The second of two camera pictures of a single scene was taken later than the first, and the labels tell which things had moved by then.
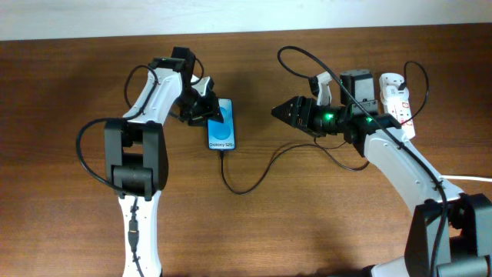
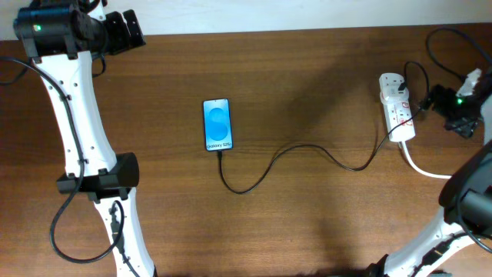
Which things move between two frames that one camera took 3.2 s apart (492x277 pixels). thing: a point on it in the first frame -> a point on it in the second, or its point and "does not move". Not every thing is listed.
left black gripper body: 194,108 -> 117,36
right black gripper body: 306,116 -> 444,106
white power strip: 401,109 does not move
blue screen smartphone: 221,135 does not move
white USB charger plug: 392,95 does not move
